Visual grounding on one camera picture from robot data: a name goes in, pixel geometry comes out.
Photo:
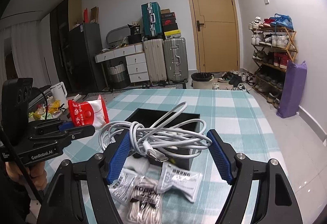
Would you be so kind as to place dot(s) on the dark refrigerator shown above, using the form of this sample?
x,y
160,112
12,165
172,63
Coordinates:
x,y
85,42

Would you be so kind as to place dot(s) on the wooden shoe rack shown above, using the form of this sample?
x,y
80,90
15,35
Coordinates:
x,y
274,48

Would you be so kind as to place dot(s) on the white drawer desk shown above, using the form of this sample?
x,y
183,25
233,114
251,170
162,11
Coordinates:
x,y
133,56

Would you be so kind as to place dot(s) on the stack of shoe boxes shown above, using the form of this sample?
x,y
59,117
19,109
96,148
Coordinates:
x,y
169,24

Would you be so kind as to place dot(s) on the white medicine sachet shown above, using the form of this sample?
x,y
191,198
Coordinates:
x,y
174,177
122,188

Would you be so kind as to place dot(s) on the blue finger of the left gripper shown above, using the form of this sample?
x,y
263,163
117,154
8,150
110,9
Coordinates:
x,y
65,126

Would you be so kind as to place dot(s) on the teal suitcase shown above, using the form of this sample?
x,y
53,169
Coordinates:
x,y
151,17

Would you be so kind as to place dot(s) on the person's left hand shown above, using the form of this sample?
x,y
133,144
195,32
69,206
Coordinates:
x,y
36,172

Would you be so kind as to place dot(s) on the purple fabric bag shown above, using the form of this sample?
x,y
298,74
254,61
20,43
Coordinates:
x,y
293,89

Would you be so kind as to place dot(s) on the blue plastic bag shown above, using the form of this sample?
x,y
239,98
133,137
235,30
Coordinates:
x,y
280,20

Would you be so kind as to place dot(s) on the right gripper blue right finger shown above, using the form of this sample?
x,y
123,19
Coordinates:
x,y
237,172

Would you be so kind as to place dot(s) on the beige suitcase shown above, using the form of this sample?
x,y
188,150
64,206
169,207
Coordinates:
x,y
155,60

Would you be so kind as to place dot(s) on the wooden door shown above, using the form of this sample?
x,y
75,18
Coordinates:
x,y
216,35

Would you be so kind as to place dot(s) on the woven laundry basket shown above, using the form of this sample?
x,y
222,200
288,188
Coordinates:
x,y
118,76

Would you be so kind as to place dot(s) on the adidas shoelaces plastic bag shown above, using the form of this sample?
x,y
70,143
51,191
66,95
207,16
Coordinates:
x,y
145,204

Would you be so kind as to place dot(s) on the silver suitcase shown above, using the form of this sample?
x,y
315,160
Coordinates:
x,y
175,55

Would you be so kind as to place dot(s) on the grey low cabinet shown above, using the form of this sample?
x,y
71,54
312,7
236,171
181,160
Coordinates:
x,y
41,106

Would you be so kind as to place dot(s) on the white electric kettle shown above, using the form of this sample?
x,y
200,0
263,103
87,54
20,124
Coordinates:
x,y
59,93

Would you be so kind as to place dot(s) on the white plush toy keychain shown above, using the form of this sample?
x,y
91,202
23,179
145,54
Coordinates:
x,y
139,165

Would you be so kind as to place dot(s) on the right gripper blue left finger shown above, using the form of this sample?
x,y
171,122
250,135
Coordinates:
x,y
101,171

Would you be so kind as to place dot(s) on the tall wooden cabinet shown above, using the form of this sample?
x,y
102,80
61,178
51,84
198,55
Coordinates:
x,y
63,18

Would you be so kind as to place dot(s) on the red white tissue packet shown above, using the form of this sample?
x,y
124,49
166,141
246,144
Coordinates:
x,y
89,113

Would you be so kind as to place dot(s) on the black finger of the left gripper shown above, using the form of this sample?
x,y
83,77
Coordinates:
x,y
81,132

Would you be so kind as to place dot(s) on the oval mirror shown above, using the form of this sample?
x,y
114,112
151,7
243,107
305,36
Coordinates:
x,y
116,36

